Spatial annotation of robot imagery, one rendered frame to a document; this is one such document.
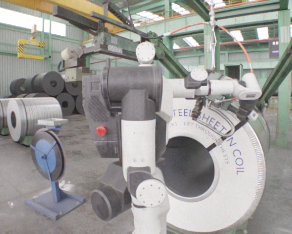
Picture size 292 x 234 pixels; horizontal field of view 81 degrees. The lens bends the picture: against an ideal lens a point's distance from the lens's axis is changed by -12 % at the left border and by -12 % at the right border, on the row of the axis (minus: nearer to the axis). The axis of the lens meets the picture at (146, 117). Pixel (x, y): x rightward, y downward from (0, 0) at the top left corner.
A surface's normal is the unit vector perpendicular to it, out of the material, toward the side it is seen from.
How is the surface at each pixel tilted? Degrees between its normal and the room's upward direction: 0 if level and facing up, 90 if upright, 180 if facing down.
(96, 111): 90
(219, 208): 90
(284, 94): 90
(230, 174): 90
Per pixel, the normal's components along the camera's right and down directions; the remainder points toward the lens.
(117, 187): -0.47, -0.64
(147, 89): 0.01, 0.43
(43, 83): 0.81, 0.06
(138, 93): 0.01, 0.08
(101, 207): -0.66, 0.09
